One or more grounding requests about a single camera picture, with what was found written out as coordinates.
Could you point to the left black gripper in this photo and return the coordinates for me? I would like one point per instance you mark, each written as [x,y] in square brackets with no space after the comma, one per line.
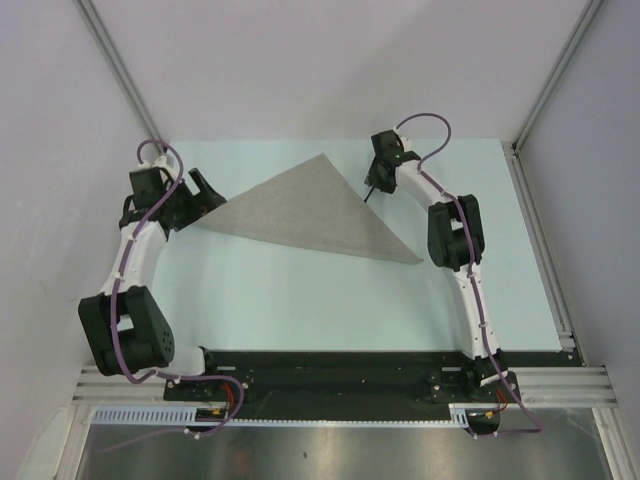
[204,201]

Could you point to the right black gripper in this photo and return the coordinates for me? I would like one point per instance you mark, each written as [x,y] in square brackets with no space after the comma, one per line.
[373,178]

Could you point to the grey cloth napkin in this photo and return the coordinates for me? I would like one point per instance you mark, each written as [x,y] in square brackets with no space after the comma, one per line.
[310,206]

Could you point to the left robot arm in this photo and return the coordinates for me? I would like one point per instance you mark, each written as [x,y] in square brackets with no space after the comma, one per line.
[123,323]

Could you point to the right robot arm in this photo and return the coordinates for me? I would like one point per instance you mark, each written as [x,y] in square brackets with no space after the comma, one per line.
[455,243]

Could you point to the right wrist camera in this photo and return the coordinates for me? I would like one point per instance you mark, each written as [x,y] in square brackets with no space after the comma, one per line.
[406,143]

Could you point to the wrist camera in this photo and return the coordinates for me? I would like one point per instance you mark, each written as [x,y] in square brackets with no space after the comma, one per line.
[406,143]
[165,161]

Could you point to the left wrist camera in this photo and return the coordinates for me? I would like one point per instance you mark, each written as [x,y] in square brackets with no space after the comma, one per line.
[165,161]

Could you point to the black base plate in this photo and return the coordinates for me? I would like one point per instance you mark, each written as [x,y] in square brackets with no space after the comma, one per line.
[347,386]

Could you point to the light blue cable duct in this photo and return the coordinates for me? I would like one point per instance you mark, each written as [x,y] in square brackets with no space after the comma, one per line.
[183,417]

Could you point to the left aluminium frame post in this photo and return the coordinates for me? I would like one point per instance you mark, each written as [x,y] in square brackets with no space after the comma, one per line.
[105,43]

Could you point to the aluminium frame post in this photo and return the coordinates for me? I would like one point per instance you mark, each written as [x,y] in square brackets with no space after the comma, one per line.
[105,43]
[568,52]

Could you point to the right aluminium frame post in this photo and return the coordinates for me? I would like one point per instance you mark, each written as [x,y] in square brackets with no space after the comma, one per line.
[568,52]

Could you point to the right side aluminium rail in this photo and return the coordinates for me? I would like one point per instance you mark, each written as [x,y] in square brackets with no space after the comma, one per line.
[547,270]

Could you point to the aluminium rail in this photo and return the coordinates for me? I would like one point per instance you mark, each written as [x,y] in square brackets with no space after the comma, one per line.
[547,270]
[565,387]

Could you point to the front aluminium rail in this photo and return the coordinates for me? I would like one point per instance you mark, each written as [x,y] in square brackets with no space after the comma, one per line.
[565,387]

